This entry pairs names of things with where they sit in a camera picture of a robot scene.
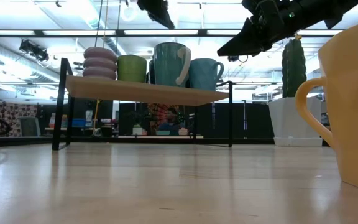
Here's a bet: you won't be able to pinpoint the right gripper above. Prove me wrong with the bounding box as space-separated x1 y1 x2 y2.
217 0 295 57

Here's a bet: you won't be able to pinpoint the teal mug white handle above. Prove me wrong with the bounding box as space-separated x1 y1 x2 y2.
152 42 192 88

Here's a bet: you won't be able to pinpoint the light blue faceted mug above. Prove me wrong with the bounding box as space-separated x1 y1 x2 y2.
187 58 225 91

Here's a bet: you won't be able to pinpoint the green ribbed mug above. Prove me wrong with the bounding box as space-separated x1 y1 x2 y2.
117 54 148 83

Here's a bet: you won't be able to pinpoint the lilac ringed mug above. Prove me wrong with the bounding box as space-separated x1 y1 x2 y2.
82 46 119 81

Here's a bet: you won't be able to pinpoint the yellow faceted mug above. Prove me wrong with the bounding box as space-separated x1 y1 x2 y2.
295 16 358 193

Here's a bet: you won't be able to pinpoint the wooden shelf black legs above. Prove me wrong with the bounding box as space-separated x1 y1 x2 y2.
52 57 234 152

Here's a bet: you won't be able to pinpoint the black partition panels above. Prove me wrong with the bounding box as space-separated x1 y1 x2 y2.
118 102 275 139

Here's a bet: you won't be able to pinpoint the orange patterned tapestry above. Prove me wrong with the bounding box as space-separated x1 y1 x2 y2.
147 103 180 125

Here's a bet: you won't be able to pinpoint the white hexagonal planter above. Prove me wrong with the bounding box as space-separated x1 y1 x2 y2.
268 96 323 147

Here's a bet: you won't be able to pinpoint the person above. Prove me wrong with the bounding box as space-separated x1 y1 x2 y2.
157 107 183 131

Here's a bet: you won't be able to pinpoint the yellow pole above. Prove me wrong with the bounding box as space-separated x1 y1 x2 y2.
92 98 101 130

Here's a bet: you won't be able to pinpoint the black light fixture cluster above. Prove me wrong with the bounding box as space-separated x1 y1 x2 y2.
19 39 50 62

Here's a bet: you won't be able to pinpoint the grey office chair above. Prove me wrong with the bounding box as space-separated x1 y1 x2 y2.
19 116 42 138

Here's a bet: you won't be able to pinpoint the black camera with cable loop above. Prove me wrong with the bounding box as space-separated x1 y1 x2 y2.
227 55 249 63

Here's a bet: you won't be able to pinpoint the black metal rig frame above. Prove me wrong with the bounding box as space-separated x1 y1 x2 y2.
0 29 358 147

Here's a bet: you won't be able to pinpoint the thin green hanging cable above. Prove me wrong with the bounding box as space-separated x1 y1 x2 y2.
94 0 104 47

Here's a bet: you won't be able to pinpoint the patterned wall panel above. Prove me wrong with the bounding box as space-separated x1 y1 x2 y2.
0 102 39 138

